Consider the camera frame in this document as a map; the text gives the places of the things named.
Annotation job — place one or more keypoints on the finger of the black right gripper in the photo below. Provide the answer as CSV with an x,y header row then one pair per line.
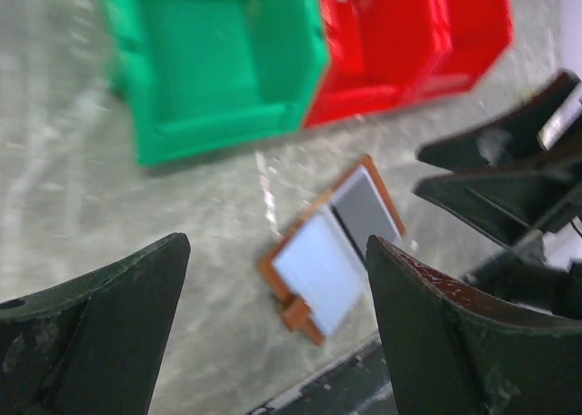
x,y
507,206
540,123

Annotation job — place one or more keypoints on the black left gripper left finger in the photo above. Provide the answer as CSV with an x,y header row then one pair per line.
x,y
94,344

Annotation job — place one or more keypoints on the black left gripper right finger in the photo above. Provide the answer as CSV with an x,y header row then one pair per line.
x,y
505,340

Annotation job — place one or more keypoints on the red bin right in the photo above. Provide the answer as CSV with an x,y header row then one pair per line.
x,y
481,30

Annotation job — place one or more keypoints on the red bin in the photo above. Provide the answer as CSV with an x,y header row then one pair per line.
x,y
481,30
381,54

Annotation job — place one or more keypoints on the red bin middle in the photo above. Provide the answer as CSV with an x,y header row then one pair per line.
x,y
381,54

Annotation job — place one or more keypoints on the green bin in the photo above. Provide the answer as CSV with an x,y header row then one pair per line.
x,y
201,75

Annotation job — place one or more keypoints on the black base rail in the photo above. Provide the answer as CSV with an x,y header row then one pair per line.
x,y
357,383

